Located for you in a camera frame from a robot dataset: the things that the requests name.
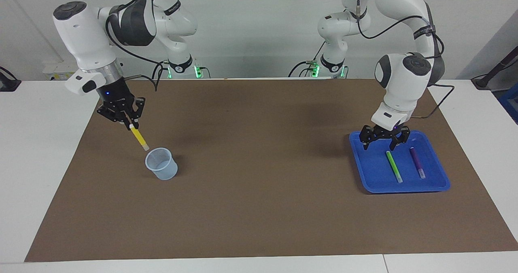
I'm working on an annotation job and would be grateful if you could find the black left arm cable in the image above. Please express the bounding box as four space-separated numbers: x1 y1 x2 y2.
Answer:
343 0 456 121

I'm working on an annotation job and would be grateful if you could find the yellow pen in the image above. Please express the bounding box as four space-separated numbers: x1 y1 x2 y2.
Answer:
129 124 150 151

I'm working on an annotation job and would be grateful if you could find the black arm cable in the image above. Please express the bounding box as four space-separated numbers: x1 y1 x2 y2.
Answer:
106 0 167 92
343 0 456 121

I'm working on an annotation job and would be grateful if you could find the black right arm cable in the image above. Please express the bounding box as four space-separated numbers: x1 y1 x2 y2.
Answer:
106 0 167 92

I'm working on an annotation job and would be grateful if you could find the white wall socket box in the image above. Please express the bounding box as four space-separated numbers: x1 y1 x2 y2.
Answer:
42 61 87 80

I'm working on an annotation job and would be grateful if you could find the translucent plastic cup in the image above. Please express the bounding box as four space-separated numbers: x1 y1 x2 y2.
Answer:
145 147 178 181

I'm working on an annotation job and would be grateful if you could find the blue crate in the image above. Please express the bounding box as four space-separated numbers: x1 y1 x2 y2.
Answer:
497 83 518 125

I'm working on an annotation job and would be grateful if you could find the green pen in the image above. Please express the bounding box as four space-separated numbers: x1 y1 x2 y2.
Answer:
385 150 403 183

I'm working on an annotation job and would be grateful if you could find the black clamp mount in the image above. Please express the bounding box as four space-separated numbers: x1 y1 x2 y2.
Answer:
0 67 21 92

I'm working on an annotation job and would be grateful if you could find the brown table mat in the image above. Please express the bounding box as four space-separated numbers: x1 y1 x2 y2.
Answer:
24 78 518 262

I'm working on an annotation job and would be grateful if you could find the blue plastic tray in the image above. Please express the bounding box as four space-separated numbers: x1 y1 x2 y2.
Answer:
349 130 451 194

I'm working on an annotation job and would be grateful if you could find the black base power cable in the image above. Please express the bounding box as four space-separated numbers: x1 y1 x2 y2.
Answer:
288 42 326 78

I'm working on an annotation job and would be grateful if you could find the purple pen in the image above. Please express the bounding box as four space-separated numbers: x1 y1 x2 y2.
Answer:
410 146 426 179

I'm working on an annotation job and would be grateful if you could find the black camera stand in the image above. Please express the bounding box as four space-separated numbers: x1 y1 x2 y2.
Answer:
471 46 518 90

